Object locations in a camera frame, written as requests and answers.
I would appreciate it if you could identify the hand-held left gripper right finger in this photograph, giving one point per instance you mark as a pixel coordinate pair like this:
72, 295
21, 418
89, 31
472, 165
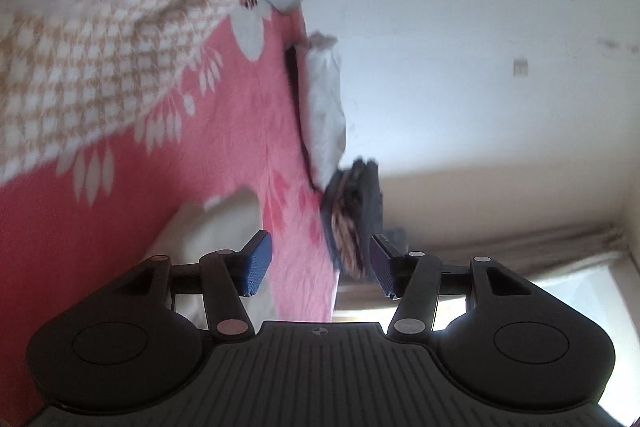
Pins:
385, 264

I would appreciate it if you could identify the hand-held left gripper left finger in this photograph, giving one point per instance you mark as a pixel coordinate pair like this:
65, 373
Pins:
257, 264

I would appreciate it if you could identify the beige zip jacket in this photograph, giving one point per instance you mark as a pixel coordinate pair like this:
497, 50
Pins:
215, 227

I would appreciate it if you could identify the tan patterned folded garment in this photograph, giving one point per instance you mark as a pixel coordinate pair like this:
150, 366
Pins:
347, 227

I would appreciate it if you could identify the blue folded garment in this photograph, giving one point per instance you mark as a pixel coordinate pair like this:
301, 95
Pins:
327, 227

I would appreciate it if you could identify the pink floral blanket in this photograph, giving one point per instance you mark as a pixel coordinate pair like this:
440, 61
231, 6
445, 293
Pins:
225, 132

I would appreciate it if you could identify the beige curtain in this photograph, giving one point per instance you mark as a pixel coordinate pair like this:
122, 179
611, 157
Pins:
525, 247

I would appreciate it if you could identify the white folded garment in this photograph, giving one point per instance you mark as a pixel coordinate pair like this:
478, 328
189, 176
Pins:
325, 117

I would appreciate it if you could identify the pink white houndstooth sweater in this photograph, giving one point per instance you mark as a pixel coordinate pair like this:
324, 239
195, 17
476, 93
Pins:
100, 32

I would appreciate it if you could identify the wall outlet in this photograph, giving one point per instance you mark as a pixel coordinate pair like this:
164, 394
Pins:
520, 68

